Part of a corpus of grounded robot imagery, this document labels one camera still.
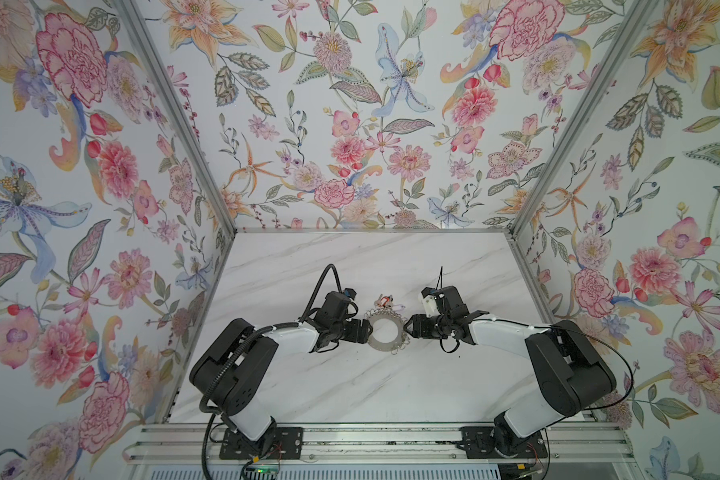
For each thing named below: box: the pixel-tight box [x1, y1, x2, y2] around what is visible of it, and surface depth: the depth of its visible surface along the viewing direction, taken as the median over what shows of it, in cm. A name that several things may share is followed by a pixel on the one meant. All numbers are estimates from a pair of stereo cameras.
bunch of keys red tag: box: [373, 293, 406, 310], surface depth 103 cm
